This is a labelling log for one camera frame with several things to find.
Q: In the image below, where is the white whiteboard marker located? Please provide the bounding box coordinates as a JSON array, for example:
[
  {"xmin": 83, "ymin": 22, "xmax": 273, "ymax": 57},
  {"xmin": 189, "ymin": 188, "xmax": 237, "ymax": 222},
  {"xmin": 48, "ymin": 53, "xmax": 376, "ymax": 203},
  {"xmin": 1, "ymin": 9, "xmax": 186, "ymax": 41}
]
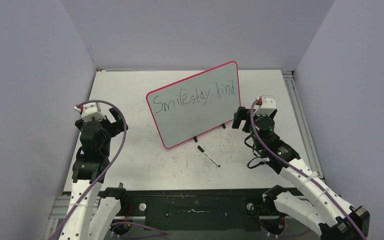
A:
[{"xmin": 197, "ymin": 145, "xmax": 221, "ymax": 168}]

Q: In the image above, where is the pink framed whiteboard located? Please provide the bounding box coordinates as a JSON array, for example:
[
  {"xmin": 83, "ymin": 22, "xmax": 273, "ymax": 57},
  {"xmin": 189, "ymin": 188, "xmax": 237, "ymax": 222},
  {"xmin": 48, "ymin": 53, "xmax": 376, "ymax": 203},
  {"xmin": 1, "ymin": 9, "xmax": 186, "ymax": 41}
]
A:
[{"xmin": 145, "ymin": 60, "xmax": 241, "ymax": 149}]

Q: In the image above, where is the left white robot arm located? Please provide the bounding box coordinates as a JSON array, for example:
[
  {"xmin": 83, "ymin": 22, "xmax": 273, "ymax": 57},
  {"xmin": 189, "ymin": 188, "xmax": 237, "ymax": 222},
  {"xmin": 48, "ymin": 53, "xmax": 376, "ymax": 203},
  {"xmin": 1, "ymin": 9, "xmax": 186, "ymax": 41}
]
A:
[{"xmin": 58, "ymin": 103, "xmax": 129, "ymax": 240}]

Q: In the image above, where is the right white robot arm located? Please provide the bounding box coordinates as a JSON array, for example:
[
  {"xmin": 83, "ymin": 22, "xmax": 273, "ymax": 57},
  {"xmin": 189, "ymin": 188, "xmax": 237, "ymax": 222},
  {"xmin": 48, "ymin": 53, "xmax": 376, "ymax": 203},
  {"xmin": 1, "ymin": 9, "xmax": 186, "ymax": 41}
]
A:
[{"xmin": 232, "ymin": 106, "xmax": 370, "ymax": 240}]

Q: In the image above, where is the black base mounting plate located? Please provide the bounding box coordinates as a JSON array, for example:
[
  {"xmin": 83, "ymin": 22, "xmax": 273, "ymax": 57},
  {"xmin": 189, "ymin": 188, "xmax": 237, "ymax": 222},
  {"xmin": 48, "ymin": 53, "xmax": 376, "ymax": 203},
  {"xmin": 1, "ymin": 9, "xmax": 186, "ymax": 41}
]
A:
[{"xmin": 115, "ymin": 188, "xmax": 283, "ymax": 232}]

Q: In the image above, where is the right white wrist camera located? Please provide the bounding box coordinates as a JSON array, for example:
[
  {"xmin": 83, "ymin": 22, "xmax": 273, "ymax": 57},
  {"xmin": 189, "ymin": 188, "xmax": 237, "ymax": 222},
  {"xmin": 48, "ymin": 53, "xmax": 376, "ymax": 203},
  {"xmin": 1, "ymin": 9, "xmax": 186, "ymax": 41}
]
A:
[{"xmin": 254, "ymin": 95, "xmax": 277, "ymax": 116}]

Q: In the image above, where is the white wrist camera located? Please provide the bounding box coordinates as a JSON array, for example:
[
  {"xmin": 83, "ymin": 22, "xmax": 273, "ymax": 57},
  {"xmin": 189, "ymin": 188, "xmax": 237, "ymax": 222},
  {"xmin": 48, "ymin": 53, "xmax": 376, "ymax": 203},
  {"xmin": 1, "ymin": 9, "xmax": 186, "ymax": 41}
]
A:
[
  {"xmin": 254, "ymin": 95, "xmax": 277, "ymax": 116},
  {"xmin": 74, "ymin": 102, "xmax": 106, "ymax": 123}
]

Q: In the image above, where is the aluminium rail frame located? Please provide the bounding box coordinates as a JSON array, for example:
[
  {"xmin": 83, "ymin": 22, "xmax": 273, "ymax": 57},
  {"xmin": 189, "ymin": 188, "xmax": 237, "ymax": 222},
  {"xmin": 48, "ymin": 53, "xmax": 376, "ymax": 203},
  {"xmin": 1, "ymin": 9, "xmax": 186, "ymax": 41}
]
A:
[{"xmin": 66, "ymin": 70, "xmax": 323, "ymax": 239}]

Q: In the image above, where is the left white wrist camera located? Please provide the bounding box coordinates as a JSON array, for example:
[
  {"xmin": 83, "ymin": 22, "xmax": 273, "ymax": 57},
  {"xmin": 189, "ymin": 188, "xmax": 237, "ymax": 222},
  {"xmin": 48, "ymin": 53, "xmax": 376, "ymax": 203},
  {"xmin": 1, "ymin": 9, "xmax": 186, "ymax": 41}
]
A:
[{"xmin": 74, "ymin": 102, "xmax": 106, "ymax": 123}]

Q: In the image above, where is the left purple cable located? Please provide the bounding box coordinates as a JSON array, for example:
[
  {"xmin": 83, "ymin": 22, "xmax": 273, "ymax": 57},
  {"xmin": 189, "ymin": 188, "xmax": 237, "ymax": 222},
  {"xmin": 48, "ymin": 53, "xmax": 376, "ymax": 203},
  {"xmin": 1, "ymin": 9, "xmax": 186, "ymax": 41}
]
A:
[{"xmin": 47, "ymin": 99, "xmax": 168, "ymax": 240}]

